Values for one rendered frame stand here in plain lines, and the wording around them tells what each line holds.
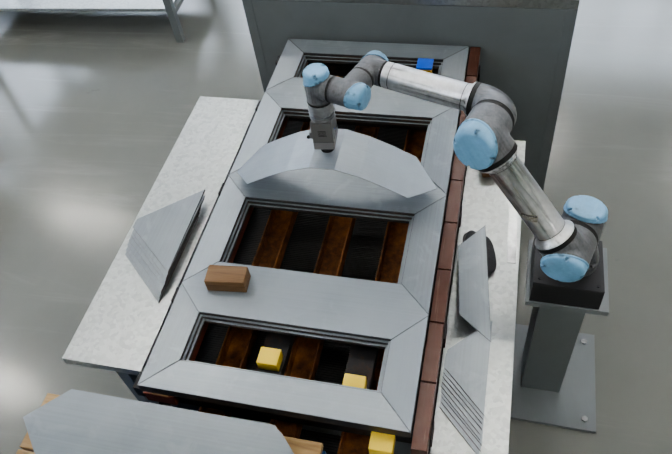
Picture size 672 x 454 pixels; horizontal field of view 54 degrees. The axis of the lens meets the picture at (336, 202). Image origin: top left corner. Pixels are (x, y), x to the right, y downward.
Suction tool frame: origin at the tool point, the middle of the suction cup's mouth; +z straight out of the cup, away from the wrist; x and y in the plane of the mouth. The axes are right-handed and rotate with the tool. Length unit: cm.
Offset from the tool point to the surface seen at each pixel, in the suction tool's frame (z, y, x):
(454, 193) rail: 18.2, 0.9, 39.2
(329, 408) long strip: 16, 77, 8
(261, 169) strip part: 6.7, 1.9, -22.5
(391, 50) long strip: 16, -72, 14
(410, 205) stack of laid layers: 15.8, 8.3, 25.5
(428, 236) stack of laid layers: 15.9, 20.5, 31.5
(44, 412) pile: 15, 83, -68
